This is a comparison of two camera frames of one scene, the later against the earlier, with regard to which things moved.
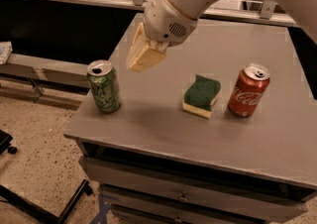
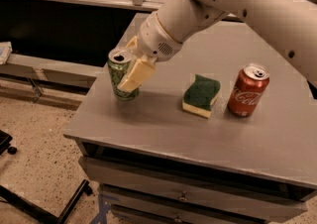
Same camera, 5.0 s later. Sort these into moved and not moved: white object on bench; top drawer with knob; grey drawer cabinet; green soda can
Moved: green soda can
Not moved: top drawer with knob; grey drawer cabinet; white object on bench
